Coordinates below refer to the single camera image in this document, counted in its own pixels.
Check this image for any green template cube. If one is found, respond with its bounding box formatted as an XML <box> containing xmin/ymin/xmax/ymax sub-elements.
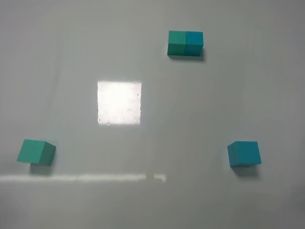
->
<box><xmin>167</xmin><ymin>31</ymin><xmax>186</xmax><ymax>56</ymax></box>

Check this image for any blue template cube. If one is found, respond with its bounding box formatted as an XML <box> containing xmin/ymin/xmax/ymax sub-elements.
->
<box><xmin>184</xmin><ymin>31</ymin><xmax>204</xmax><ymax>57</ymax></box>

